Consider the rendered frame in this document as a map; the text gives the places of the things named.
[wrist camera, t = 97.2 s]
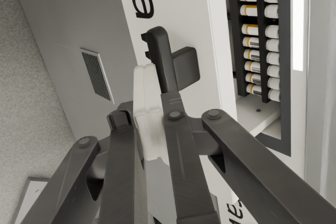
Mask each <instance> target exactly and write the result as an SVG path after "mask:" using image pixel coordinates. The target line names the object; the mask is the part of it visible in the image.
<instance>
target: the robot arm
mask: <svg viewBox="0 0 336 224"><path fill-rule="evenodd" d="M106 118H107V121H108V124H109V127H110V135H109V136H107V137H105V138H103V139H101V140H98V139H97V138H96V137H95V136H85V137H82V138H80V139H79V140H77V141H76V142H75V143H74V144H73V145H72V147H71V148H70V150H69V151H68V153H67V154H66V156H65V157H64V159H63V160H62V162H61V163H60V165H59V166H58V168H57V169H56V171H55V172H54V174H53V175H52V177H51V178H50V180H49V181H48V183H47V184H46V186H45V187H44V189H43V190H42V192H41V193H40V195H39V196H38V198H37V199H36V201H35V202H34V204H33V205H32V207H31V208H30V210H29V211H28V213H27V214H26V216H25V217H24V219H23V220H22V221H21V223H20V224H93V222H94V220H95V217H96V215H97V213H98V210H99V208H100V210H99V218H98V224H148V203H147V180H146V163H145V160H147V161H151V160H155V159H157V157H161V158H165V157H168V159H169V166H170V173H171V180H172V188H173V195H174V202H175V209H176V216H177V219H176V224H221V223H220V220H219V217H218V214H217V211H215V208H214V205H213V201H212V198H211V194H210V191H209V187H208V184H207V181H206V177H205V174H204V170H203V167H202V163H201V160H200V156H207V157H208V159H209V161H210V162H211V163H212V165H213V166H214V167H215V169H216V170H217V171H218V172H219V174H220V175H221V176H222V178H223V179H224V180H225V181H226V183H227V184H228V185H229V187H230V188H231V189H232V191H233V192H234V193H235V194H236V196H237V197H238V198H239V200H240V201H241V202H242V203H243V205H244V206H245V207H246V209H247V210H248V211H249V213H250V214H251V215H252V216H253V218H254V219H255V220H256V222H257V223H258V224H336V208H335V207H334V206H332V205H331V204H330V203H329V202H328V201H327V200H326V199H325V198H323V197H322V196H321V195H320V194H319V193H318V192H317V191H315V190H314V189H313V188H312V187H311V186H310V185H309V184H307V183H306V182H305V181H304V180H303V179H302V178H301V177H299V176H298V175H297V174H296V173H295V172H294V171H293V170H292V169H290V168H289V167H288V166H287V165H286V164H285V163H284V162H282V161H281V160H280V159H279V158H278V157H277V156H276V155H274V154H273V153H272V152H271V151H270V150H269V149H268V148H266V147H265V146H264V145H263V144H262V143H261V142H260V141H259V140H257V139H256V138H255V137H254V136H253V135H252V134H251V133H249V132H248V131H247V130H246V129H245V128H244V127H243V126H241V125H240V124H239V123H238V122H237V121H236V120H235V119H233V118H232V117H231V116H230V115H229V114H228V113H227V112H226V111H224V110H222V109H217V108H215V109H210V110H207V111H205V112H204V113H203V114H202V115H201V118H195V117H190V116H188V115H187V113H186V111H185V108H184V105H183V102H182V98H181V95H180V93H178V92H177V91H171V92H167V93H161V88H160V84H159V79H158V75H157V70H156V66H155V64H153V63H149V64H146V65H145V66H143V65H139V66H135V68H134V79H133V100H131V101H127V102H122V103H120V105H119V106H118V107H117V110H114V111H112V112H111V113H109V114H108V115H107V117H106ZM199 155H200V156H199ZM144 158H145V159H144Z"/></svg>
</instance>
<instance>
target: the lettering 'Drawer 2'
mask: <svg viewBox="0 0 336 224"><path fill-rule="evenodd" d="M238 203H239V206H240V207H241V208H242V204H241V201H240V199H239V200H238ZM226 205H227V208H228V209H227V210H228V212H230V213H231V214H233V215H234V216H236V217H237V218H239V219H242V218H243V213H242V210H240V209H239V211H240V216H238V215H237V210H236V207H235V206H234V205H231V204H230V205H231V206H233V208H234V212H235V213H233V212H232V211H231V209H230V208H229V204H228V203H226ZM229 221H230V222H231V223H232V224H234V223H235V224H241V223H239V222H236V221H234V220H232V219H230V218H229Z"/></svg>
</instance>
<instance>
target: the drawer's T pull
mask: <svg viewBox="0 0 336 224"><path fill-rule="evenodd" d="M145 38H146V42H147V47H148V51H149V55H150V60H151V63H153V64H155V68H156V72H157V77H158V81H159V86H160V90H161V93H162V94H164V93H169V92H173V91H177V92H178V93H179V91H181V90H183V89H185V88H187V87H188V86H190V85H192V84H194V83H195V82H197V81H199V80H200V70H199V64H198V57H197V51H196V49H195V48H194V47H190V46H186V47H183V48H181V49H179V50H177V51H175V52H173V53H172V52H171V46H170V41H169V36H168V33H167V31H166V30H165V29H164V28H163V27H162V26H156V27H153V28H151V29H149V30H148V31H147V32H146V36H145Z"/></svg>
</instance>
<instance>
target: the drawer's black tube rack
mask: <svg viewBox="0 0 336 224"><path fill-rule="evenodd" d="M242 5H257V2H256V1H240V0H229V8H230V12H226V14H227V19H228V20H231V29H232V39H233V50H234V61H235V71H232V74H233V78H235V79H236V82H237V93H238V95H239V96H243V97H246V96H247V95H249V94H250V93H249V92H247V86H248V84H253V85H256V84H255V83H252V82H248V81H246V75H247V73H254V74H259V75H260V73H257V72H253V71H249V70H245V64H246V62H247V61H251V62H254V61H255V60H251V59H248V58H244V52H245V50H246V49H250V50H258V51H259V48H253V47H248V46H244V45H243V39H244V37H256V38H258V37H259V36H258V35H250V34H243V33H242V26H243V24H253V25H258V17H257V16H248V15H241V7H242ZM272 20H273V21H274V25H279V18H272V19H271V20H269V21H267V22H265V23H263V25H264V24H266V23H268V22H270V21H272Z"/></svg>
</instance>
